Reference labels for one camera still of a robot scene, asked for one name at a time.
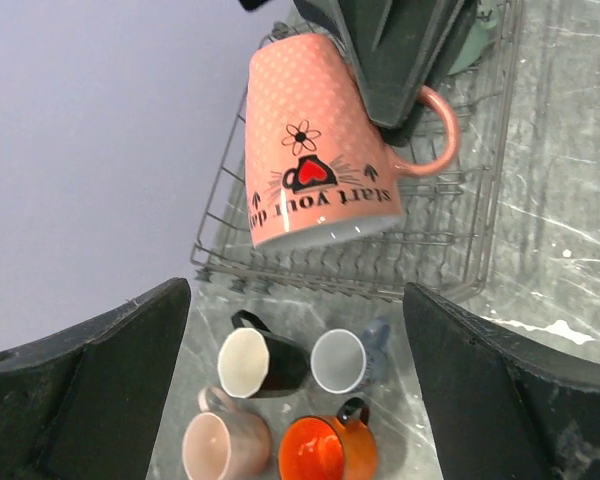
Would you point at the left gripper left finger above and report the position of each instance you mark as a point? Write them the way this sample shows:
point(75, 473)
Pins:
point(87, 401)

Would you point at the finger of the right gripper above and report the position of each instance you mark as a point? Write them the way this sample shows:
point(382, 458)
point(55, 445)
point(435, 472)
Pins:
point(391, 45)

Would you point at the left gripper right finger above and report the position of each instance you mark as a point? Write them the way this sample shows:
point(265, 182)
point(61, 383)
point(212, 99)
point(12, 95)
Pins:
point(500, 405)

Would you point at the light pink mug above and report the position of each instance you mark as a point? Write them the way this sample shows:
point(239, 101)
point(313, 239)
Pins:
point(223, 441)

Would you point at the salmon printed mug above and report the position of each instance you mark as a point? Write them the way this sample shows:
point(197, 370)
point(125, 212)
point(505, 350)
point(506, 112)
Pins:
point(317, 171)

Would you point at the blue printed mug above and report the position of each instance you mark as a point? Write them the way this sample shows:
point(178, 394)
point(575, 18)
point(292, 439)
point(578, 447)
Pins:
point(343, 362)

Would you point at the black faceted mug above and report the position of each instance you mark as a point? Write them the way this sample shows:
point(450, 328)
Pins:
point(253, 362)

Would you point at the orange enamel mug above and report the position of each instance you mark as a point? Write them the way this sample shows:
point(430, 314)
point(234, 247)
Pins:
point(330, 447)

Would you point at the mint green mug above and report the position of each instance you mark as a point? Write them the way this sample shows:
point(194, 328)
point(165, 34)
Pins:
point(481, 34)

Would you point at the grey wire dish rack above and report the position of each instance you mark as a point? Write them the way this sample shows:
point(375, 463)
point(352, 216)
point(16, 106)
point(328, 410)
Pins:
point(445, 238)

